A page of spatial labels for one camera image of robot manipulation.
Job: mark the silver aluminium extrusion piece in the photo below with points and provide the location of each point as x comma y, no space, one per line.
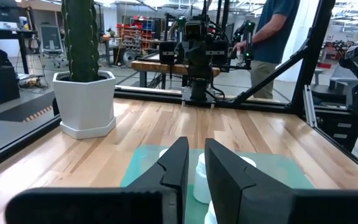
309,105

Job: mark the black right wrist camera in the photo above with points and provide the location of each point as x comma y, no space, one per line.
194,30

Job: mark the grey office chair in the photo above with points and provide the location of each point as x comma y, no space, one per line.
51,39

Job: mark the black aluminium cell frame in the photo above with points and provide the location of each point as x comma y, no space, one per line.
309,46

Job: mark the wooden workbench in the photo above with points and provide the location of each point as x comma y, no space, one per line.
154,67

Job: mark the green cactus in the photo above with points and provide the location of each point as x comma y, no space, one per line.
79,40

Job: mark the teal translucent plastic basket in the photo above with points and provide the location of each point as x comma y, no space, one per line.
275,168

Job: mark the black computer desk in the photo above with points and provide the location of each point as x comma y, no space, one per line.
8,33

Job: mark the black mat orange striped edge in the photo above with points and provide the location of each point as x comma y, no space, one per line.
20,112

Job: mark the person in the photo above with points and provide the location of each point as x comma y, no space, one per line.
275,31

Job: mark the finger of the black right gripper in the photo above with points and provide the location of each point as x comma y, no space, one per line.
205,57
193,57

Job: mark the black background robot arm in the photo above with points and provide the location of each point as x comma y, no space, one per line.
246,37

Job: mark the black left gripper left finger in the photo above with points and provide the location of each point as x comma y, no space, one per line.
135,202

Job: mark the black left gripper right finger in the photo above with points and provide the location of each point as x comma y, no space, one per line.
259,205

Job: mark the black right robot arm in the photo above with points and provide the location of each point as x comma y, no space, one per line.
199,87

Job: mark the white hexagonal plant pot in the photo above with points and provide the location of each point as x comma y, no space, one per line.
85,105

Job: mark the black drawer cabinet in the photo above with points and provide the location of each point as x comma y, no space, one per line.
340,130

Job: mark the rack with red bins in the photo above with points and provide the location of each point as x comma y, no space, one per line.
135,34

